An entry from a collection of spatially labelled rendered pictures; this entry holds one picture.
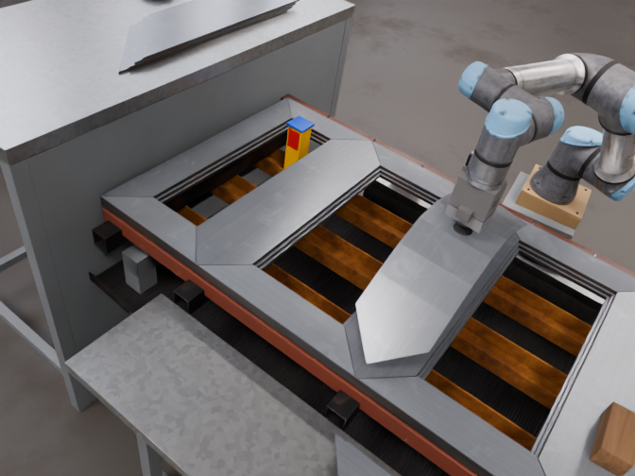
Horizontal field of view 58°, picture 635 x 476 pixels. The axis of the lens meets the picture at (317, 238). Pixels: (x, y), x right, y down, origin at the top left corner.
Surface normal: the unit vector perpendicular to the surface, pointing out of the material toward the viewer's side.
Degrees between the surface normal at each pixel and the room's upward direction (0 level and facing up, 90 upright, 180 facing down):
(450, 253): 18
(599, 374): 0
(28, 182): 90
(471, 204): 90
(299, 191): 0
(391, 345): 32
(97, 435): 0
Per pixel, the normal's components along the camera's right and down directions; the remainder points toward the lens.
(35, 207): 0.79, 0.49
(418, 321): -0.19, -0.37
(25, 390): 0.14, -0.72
